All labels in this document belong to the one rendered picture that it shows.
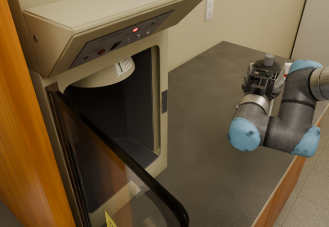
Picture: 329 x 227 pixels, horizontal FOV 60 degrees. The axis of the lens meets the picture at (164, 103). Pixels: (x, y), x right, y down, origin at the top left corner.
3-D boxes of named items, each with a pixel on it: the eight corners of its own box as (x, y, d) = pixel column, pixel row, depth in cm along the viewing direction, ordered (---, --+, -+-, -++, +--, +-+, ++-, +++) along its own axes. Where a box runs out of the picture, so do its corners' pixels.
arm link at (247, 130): (259, 158, 66) (223, 148, 69) (267, 129, 74) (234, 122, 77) (265, 133, 62) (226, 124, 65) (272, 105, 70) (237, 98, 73)
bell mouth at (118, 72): (41, 70, 65) (35, 48, 62) (101, 46, 77) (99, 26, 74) (90, 97, 56) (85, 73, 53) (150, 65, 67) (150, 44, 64)
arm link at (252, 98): (263, 128, 75) (232, 120, 77) (266, 118, 78) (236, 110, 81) (269, 105, 70) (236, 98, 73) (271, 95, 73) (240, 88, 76)
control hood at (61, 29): (37, 75, 44) (19, 10, 39) (169, 22, 65) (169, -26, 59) (83, 101, 38) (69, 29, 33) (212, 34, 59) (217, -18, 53)
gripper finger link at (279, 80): (294, 66, 86) (278, 77, 81) (290, 82, 90) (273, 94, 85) (285, 62, 88) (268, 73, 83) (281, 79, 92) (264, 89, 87)
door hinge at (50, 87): (82, 228, 68) (42, 87, 46) (91, 220, 70) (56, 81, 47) (86, 232, 67) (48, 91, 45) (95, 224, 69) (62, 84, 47)
